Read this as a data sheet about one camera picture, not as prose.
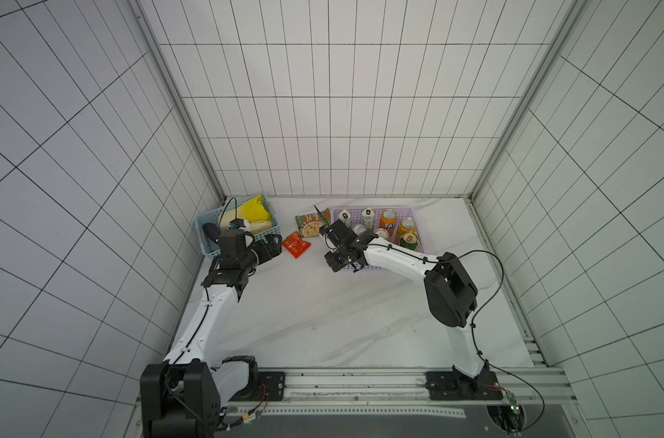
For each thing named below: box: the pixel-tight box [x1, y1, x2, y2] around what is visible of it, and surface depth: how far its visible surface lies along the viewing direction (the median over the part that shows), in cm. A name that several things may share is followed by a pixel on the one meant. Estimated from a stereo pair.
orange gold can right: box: [396, 217, 417, 244], surface depth 99 cm
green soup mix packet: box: [294, 208, 332, 239], surface depth 112 cm
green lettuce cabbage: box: [249, 219, 272, 235], surface depth 103 cm
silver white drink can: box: [337, 208, 353, 230], surface depth 97 cm
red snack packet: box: [281, 230, 312, 260], surface depth 105 cm
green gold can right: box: [399, 231, 419, 251], surface depth 94 cm
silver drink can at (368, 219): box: [361, 206, 376, 232], surface depth 98 cm
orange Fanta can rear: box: [379, 208, 398, 239], surface depth 102 cm
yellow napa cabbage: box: [218, 194, 273, 235], surface depth 106 cm
